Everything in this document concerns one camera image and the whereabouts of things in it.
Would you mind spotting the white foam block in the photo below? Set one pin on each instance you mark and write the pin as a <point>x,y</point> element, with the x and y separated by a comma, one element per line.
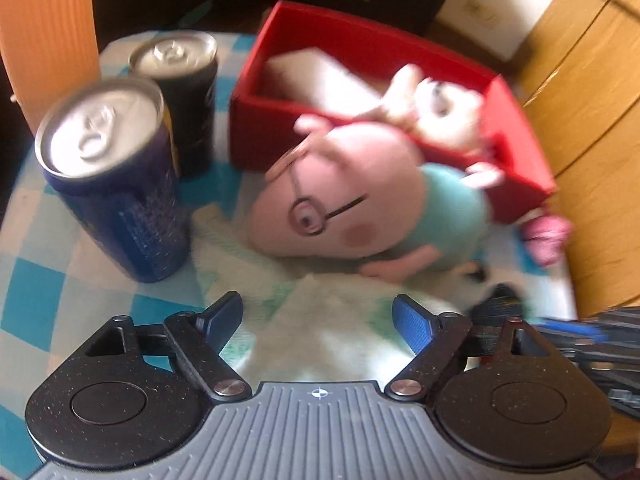
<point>315,75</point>

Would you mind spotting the wooden wardrobe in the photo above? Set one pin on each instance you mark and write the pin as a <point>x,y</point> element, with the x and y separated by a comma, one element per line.
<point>590,110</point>

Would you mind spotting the pink pig plush with glasses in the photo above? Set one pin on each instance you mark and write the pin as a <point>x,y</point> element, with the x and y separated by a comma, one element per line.
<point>350,180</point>

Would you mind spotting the black drink can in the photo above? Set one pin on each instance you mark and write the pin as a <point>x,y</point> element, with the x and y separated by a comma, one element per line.
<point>192,110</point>

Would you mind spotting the pink knitted item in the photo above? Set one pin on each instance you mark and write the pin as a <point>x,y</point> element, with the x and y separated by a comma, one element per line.
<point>545,235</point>

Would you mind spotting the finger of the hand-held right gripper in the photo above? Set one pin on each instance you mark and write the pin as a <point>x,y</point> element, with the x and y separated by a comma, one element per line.
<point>617,357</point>
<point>575,329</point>

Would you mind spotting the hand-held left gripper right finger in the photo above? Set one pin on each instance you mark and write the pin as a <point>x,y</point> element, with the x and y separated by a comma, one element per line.
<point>412,322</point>

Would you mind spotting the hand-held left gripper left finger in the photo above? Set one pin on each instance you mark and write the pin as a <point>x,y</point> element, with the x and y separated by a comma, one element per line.
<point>222,317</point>

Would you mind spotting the blue drink can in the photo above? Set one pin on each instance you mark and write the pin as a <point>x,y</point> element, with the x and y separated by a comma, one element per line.
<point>135,210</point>

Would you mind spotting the wall power outlet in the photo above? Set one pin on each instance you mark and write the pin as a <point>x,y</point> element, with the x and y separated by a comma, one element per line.
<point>480,10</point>

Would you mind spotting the orange ribbed plastic object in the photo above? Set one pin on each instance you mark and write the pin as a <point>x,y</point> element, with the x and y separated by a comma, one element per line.
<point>45,25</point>

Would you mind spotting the green white towel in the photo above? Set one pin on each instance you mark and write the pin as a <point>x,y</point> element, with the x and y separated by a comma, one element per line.
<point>325,320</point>

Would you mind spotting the red cardboard box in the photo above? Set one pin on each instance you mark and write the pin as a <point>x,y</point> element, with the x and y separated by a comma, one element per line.
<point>360,30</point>

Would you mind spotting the blue white checkered cloth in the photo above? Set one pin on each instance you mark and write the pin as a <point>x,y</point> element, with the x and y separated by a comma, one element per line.
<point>50,280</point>

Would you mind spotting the white teddy bear plush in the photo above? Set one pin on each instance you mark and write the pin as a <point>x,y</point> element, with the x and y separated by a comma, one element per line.
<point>450,115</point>

